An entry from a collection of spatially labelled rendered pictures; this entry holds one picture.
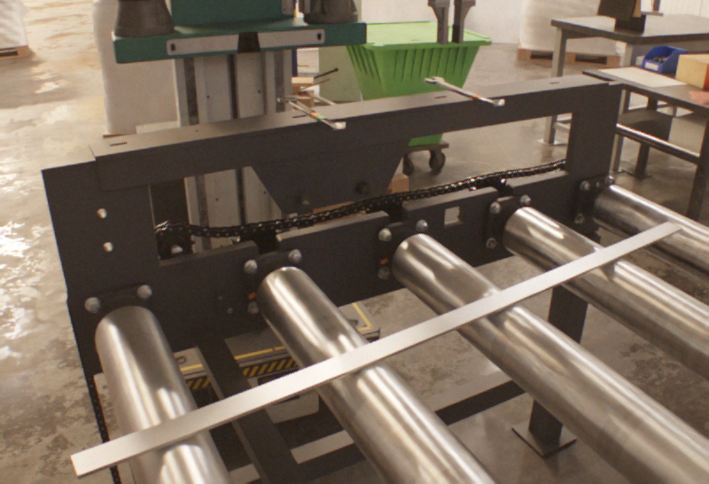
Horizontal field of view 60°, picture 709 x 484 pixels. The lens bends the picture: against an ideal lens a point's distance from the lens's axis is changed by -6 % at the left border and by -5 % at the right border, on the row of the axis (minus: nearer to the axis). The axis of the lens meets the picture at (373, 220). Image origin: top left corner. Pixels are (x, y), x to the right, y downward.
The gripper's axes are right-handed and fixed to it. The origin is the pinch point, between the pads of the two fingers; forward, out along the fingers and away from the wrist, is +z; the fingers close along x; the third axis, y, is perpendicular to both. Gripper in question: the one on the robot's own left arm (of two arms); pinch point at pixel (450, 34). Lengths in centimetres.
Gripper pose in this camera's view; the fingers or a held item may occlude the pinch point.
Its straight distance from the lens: 145.3
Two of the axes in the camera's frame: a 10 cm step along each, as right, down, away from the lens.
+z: -0.1, 9.0, 4.3
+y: -4.9, -3.8, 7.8
